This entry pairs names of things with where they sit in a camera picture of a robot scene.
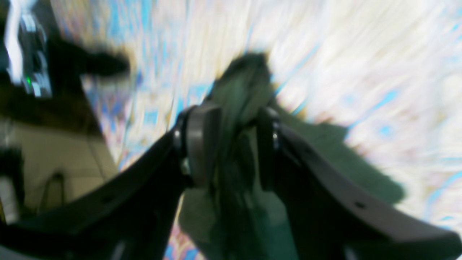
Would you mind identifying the dark green long-sleeve shirt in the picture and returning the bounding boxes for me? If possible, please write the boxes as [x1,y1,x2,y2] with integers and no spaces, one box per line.
[179,53,404,260]

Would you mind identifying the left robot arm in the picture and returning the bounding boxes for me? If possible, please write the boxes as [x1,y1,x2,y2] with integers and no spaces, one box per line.
[0,0,130,136]

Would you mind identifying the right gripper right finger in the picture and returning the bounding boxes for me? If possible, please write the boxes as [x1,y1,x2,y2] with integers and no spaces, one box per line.
[256,108,461,260]

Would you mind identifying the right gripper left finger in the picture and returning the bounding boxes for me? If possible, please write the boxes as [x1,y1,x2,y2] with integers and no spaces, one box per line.
[1,103,222,260]

